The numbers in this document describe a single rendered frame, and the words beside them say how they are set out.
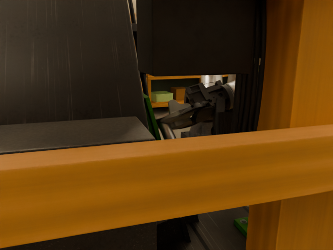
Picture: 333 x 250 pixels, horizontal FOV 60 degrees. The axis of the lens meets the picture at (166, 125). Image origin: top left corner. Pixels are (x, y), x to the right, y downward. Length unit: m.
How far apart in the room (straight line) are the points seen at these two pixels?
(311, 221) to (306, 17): 0.34
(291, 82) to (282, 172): 0.14
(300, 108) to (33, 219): 0.39
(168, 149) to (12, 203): 0.18
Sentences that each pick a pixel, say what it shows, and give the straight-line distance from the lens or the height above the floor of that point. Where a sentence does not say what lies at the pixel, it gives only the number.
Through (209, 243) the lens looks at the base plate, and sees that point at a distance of 0.82.
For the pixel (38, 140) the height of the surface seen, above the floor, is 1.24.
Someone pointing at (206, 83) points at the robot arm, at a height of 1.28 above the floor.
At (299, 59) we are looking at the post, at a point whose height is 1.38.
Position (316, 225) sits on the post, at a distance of 0.60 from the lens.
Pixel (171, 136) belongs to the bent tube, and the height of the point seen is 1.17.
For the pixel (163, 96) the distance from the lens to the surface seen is 6.26.
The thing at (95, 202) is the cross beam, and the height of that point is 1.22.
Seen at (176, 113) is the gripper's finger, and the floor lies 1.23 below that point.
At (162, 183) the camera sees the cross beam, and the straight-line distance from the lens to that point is 0.35.
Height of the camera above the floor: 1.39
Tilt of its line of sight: 15 degrees down
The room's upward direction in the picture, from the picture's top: straight up
